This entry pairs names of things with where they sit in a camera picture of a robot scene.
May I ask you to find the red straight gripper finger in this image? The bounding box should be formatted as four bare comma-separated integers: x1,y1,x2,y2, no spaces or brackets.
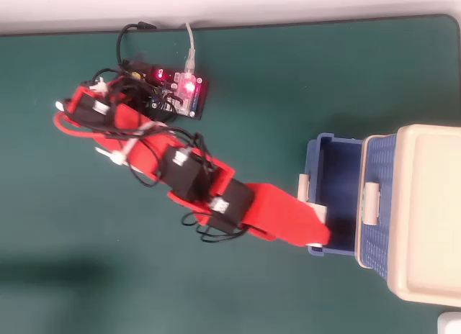
251,182,332,248

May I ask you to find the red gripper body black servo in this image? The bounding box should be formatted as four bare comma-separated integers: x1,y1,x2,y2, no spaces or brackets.
194,178,256,235

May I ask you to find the red curved gripper finger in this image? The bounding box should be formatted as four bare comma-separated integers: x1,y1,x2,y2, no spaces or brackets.
240,223,275,243

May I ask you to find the white toy brick cube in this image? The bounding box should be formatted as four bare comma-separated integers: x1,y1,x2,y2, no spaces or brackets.
305,202,328,248

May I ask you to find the blue woven drawer beige handle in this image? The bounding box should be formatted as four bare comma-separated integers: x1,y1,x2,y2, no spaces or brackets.
297,132,364,258

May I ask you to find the motor controller circuit board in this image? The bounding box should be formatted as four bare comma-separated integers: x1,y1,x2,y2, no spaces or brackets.
124,60,210,122

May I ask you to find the dark green cutting mat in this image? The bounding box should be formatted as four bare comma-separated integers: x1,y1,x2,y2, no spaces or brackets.
0,13,461,334

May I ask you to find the white object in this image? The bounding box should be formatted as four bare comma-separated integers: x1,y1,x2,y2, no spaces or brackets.
437,311,461,334

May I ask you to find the black gripper servo cable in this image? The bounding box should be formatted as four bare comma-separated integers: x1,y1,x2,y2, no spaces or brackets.
181,210,250,243

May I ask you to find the blue woven drawer taped handle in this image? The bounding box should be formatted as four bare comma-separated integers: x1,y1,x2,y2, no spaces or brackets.
356,133,399,281

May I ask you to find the beige plastic drawer cabinet frame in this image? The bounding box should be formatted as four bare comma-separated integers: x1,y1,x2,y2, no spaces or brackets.
354,124,461,308

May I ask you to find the white USB cable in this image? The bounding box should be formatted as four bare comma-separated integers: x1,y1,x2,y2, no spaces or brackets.
184,22,198,74

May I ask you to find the red wire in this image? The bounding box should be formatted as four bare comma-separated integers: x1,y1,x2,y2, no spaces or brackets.
53,112,122,138

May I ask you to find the long thin black cable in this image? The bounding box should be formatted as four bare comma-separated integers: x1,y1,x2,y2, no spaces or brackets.
84,68,152,97

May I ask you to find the black power cable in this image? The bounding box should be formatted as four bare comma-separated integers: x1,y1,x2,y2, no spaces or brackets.
116,21,158,67

